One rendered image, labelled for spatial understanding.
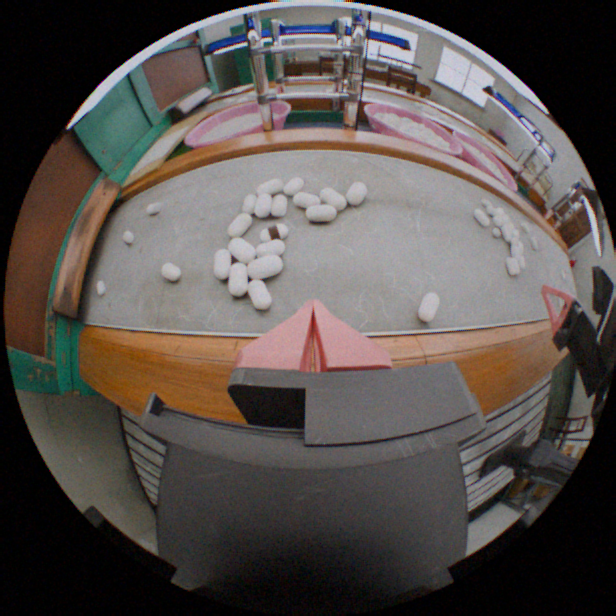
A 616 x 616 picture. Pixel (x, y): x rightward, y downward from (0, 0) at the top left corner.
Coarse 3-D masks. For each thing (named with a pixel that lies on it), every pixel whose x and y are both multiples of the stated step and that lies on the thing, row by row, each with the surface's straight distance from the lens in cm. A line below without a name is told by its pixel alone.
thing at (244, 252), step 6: (234, 240) 23; (240, 240) 23; (228, 246) 24; (234, 246) 23; (240, 246) 22; (246, 246) 22; (252, 246) 23; (234, 252) 23; (240, 252) 22; (246, 252) 22; (252, 252) 22; (240, 258) 22; (246, 258) 22; (252, 258) 22
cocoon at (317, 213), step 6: (306, 210) 24; (312, 210) 24; (318, 210) 24; (324, 210) 24; (330, 210) 24; (306, 216) 24; (312, 216) 24; (318, 216) 24; (324, 216) 24; (330, 216) 24
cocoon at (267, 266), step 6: (264, 258) 21; (270, 258) 21; (276, 258) 21; (252, 264) 21; (258, 264) 21; (264, 264) 20; (270, 264) 20; (276, 264) 20; (282, 264) 21; (252, 270) 21; (258, 270) 20; (264, 270) 20; (270, 270) 20; (276, 270) 21; (252, 276) 21; (258, 276) 21; (264, 276) 21
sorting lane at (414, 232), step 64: (192, 192) 37; (256, 192) 30; (384, 192) 31; (448, 192) 40; (128, 256) 40; (192, 256) 28; (256, 256) 24; (320, 256) 23; (384, 256) 24; (448, 256) 29; (128, 320) 34; (192, 320) 25; (256, 320) 21; (384, 320) 22; (448, 320) 26; (512, 320) 38
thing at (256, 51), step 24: (360, 24) 39; (264, 48) 39; (288, 48) 38; (312, 48) 38; (336, 48) 38; (360, 48) 38; (264, 72) 39; (360, 72) 39; (264, 96) 40; (288, 96) 39; (312, 96) 39; (336, 96) 40; (360, 96) 41; (264, 120) 41
